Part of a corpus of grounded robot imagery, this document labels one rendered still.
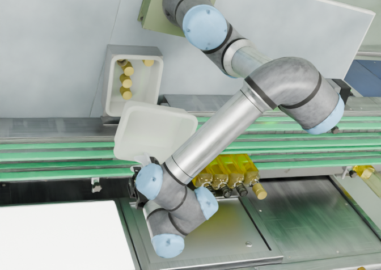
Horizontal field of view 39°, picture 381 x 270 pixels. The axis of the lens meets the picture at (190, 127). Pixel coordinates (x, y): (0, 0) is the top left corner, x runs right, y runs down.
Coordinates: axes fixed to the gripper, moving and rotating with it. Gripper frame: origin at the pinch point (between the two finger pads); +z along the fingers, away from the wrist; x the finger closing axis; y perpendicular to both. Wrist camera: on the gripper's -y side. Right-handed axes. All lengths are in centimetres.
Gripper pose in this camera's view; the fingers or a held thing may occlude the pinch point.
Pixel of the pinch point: (147, 156)
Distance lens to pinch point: 160.1
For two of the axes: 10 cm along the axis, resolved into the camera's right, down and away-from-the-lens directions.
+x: -3.1, 7.8, 5.4
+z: -2.8, -6.2, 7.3
